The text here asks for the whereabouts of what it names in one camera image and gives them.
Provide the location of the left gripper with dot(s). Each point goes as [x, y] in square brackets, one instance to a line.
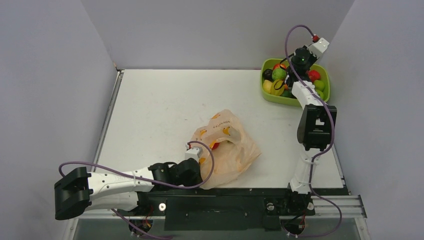
[197, 180]

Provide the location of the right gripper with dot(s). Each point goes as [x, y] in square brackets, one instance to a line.
[294, 76]

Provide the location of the red pomegranate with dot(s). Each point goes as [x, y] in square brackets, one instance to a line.
[214, 146]

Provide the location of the translucent orange plastic bag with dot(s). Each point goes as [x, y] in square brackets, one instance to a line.
[235, 154]

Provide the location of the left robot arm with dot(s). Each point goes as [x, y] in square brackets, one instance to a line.
[92, 186]

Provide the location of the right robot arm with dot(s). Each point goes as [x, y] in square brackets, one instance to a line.
[314, 131]

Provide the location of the green plastic fruit tray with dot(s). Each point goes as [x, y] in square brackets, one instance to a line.
[271, 62]

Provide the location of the red apple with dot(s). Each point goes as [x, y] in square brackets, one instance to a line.
[279, 66]

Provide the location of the green guava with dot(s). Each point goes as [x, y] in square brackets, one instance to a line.
[279, 74]

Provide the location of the green apple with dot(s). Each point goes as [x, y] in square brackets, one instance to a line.
[319, 85]

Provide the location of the green lime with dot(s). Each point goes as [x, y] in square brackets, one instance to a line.
[287, 94]

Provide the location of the yellow lemon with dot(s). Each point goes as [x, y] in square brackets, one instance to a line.
[267, 86]

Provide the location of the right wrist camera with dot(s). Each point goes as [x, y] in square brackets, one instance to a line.
[318, 47]

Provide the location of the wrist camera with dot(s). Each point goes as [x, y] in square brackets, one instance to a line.
[193, 153]
[318, 47]

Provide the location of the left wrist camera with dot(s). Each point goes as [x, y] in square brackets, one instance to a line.
[193, 153]

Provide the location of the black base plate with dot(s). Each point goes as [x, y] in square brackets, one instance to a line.
[228, 209]

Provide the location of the aluminium table rail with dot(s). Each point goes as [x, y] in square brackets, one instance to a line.
[71, 225]

